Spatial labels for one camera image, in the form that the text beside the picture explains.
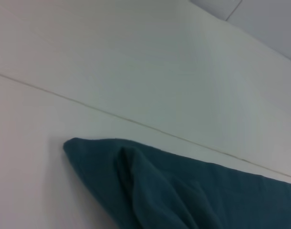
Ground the teal t-shirt with FREE! print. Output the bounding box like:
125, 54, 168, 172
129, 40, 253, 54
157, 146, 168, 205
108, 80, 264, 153
63, 137, 291, 229

